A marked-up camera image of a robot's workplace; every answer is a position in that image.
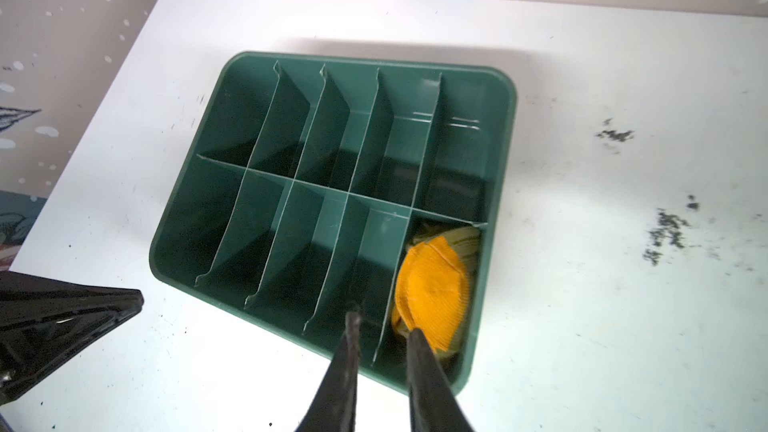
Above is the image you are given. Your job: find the green compartment tray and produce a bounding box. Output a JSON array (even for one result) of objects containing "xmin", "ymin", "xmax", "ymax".
[{"xmin": 149, "ymin": 52, "xmax": 517, "ymax": 392}]

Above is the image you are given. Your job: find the olive striped sock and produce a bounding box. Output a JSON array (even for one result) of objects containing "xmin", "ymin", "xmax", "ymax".
[{"xmin": 390, "ymin": 222, "xmax": 482, "ymax": 366}]

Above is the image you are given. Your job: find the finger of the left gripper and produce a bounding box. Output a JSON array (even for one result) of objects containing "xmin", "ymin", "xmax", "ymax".
[{"xmin": 1, "ymin": 271, "xmax": 144, "ymax": 405}]

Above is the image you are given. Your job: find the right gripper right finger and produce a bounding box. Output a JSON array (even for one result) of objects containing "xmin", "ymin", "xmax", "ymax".
[{"xmin": 407, "ymin": 329, "xmax": 472, "ymax": 431}]

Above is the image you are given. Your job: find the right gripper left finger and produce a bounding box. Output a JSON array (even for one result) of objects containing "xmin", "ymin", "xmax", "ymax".
[{"xmin": 297, "ymin": 312, "xmax": 362, "ymax": 432}]

